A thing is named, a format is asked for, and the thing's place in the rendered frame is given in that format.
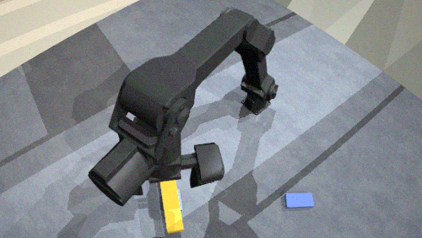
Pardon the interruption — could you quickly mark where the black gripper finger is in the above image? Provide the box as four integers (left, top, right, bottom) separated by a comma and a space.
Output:
133, 187, 143, 196
190, 168, 213, 188

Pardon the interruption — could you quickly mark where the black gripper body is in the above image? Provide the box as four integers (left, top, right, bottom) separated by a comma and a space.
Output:
146, 143, 225, 183

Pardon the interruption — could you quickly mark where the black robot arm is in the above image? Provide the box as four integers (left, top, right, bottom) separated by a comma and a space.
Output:
88, 7, 279, 206

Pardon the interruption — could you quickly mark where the blue rectangular block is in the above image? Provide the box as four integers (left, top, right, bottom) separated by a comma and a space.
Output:
284, 193, 314, 209

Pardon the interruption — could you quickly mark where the yellow bar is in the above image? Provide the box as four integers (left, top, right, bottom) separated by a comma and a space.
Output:
160, 181, 184, 234

